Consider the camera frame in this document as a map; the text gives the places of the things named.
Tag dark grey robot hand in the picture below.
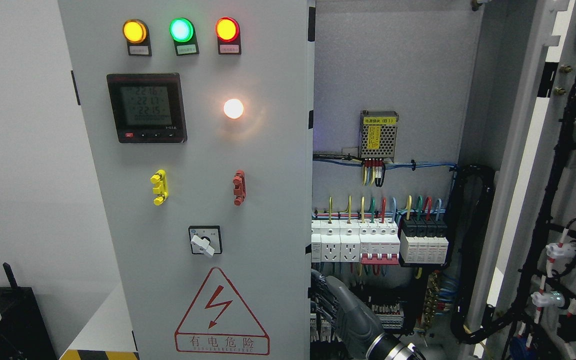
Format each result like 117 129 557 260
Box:
310 269 384 359

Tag grey cabinet door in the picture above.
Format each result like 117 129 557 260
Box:
58 0 314 360
447 0 576 360

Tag row of relay modules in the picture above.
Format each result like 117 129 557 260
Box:
310 301 405 343

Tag brass terminal bar right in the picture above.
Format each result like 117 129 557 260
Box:
419 271 441 332

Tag white socket modules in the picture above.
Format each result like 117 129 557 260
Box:
310 219 361 263

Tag red four pole breaker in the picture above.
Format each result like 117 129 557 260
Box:
359 222 401 265

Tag black white surge protector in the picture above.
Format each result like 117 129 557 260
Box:
398 217 450 267

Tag red electric hazard sticker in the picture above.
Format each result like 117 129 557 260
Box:
174 267 271 356

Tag red terminal connector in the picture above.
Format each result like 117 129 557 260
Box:
232 169 247 207

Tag metal mesh power supply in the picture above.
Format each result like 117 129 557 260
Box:
358 110 399 160

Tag yellow terminal connector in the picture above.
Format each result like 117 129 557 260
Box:
150 169 169 207

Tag white glowing indicator lamp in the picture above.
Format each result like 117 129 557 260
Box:
222 98 245 120

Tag black digital power meter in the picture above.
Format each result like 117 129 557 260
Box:
106 72 188 144

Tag red indicator light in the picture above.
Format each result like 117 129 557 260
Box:
215 16 242 55

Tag black box with antenna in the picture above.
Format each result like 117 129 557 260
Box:
0 262 58 360

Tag green indicator light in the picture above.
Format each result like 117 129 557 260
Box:
169 17 200 56

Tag yellow indicator light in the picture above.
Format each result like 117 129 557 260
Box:
122 18 153 57

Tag white rotary selector switch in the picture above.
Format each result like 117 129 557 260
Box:
188 225 223 258

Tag black wire loom right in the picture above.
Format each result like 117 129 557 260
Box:
442 165 524 346

